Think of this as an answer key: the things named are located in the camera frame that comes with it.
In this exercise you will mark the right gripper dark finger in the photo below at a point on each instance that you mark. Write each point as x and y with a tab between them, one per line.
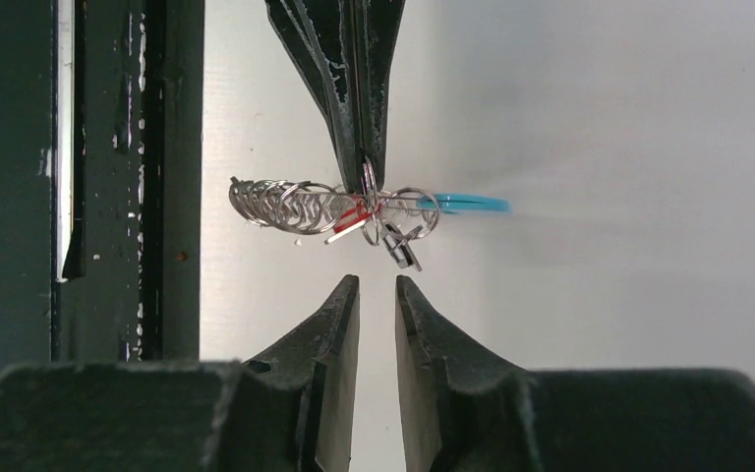
289	408

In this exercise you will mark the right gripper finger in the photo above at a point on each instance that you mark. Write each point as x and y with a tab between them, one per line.
464	408

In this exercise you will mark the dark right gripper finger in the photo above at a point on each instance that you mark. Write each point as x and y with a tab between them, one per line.
376	27
316	36

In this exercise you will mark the red tagged key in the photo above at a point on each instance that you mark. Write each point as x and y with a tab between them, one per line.
356	218

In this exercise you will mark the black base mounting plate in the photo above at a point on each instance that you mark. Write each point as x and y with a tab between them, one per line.
101	156

